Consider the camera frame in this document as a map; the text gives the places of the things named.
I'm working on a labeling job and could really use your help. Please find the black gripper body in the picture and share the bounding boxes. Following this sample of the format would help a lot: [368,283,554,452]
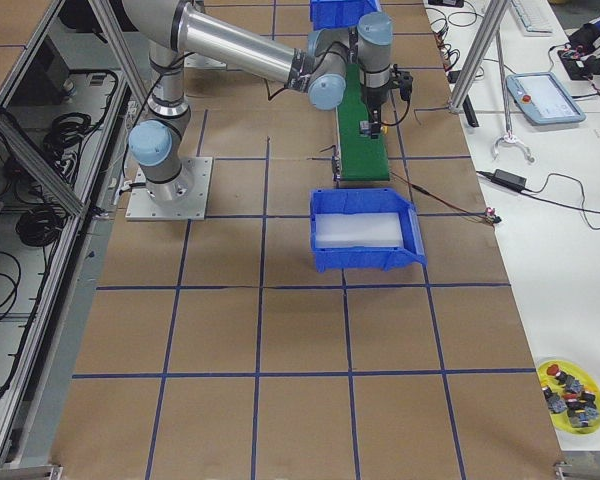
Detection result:
[362,85,388,112]

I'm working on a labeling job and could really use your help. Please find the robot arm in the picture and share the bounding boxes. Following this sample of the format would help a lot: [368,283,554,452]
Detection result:
[122,1,401,204]

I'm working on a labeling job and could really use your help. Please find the spare buttons pile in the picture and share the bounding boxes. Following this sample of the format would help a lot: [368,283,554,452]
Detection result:
[539,364,600,429]

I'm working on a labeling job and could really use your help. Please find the green conveyor belt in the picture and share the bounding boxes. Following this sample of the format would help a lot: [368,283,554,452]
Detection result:
[335,64,390,182]

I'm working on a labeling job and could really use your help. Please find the blue bin left side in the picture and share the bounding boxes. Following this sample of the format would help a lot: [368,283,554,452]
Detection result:
[309,0,381,30]

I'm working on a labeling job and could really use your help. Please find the blue bin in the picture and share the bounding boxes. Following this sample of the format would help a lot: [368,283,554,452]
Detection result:
[309,0,381,30]
[310,188,427,272]

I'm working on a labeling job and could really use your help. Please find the black flat bar tool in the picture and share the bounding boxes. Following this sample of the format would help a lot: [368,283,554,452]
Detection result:
[462,95,480,128]

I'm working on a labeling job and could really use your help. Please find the white foam pad right bin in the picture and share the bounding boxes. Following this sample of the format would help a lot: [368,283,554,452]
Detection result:
[315,212,404,248]

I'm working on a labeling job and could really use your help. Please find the reacher grabber tool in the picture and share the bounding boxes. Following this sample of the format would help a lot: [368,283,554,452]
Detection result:
[492,31,535,164]

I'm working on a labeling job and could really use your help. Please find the blue bin right side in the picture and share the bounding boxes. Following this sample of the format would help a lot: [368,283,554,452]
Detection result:
[310,188,427,272]

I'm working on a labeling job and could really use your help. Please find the black power adapter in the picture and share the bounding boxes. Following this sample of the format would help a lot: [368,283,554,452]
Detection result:
[492,169,526,192]

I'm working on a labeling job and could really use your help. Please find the teach pendant tablet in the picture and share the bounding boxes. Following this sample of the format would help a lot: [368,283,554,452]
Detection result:
[506,72,586,125]

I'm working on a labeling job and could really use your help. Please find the white keyboard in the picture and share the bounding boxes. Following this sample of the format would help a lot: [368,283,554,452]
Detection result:
[510,0,553,36]

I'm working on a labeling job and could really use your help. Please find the yellow plate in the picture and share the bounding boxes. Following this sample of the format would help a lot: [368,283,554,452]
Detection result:
[536,358,600,435]

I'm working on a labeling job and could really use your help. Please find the aluminium frame post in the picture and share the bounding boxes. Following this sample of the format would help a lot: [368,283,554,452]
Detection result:
[449,0,509,113]

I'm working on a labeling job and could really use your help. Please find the red black conveyor wire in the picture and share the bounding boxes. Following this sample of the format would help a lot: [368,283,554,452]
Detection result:
[389,171,502,225]

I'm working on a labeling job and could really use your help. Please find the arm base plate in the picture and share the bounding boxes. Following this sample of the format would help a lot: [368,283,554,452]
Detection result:
[184,52,227,70]
[126,157,213,221]

